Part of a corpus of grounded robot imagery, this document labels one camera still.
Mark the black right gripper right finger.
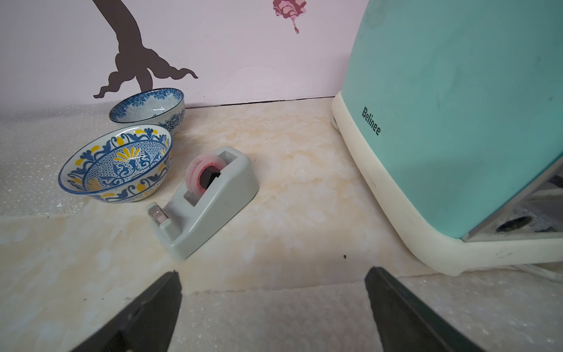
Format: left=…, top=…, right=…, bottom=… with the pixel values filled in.
left=364, top=267, right=482, bottom=352

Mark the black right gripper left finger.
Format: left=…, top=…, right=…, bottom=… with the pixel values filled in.
left=73, top=271, right=182, bottom=351

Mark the right bubble wrap sheet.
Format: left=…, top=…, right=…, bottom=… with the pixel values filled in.
left=169, top=270, right=562, bottom=351

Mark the bubble wrap sheet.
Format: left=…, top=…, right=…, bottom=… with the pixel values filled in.
left=169, top=270, right=562, bottom=351
left=1, top=103, right=118, bottom=217

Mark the back bubble wrap sheet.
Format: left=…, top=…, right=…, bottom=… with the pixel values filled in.
left=1, top=103, right=118, bottom=217

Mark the grey tape dispenser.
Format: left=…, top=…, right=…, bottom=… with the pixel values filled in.
left=147, top=147, right=259, bottom=260

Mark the pink tape roll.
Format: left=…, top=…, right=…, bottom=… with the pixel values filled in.
left=185, top=154, right=227, bottom=198

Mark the blue yellow patterned bowl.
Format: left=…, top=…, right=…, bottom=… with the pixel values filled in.
left=58, top=124, right=173, bottom=204

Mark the blue white patterned bowl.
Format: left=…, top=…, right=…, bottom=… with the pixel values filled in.
left=108, top=88, right=186, bottom=135

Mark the mint green toaster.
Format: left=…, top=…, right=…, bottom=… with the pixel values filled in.
left=332, top=1, right=562, bottom=276

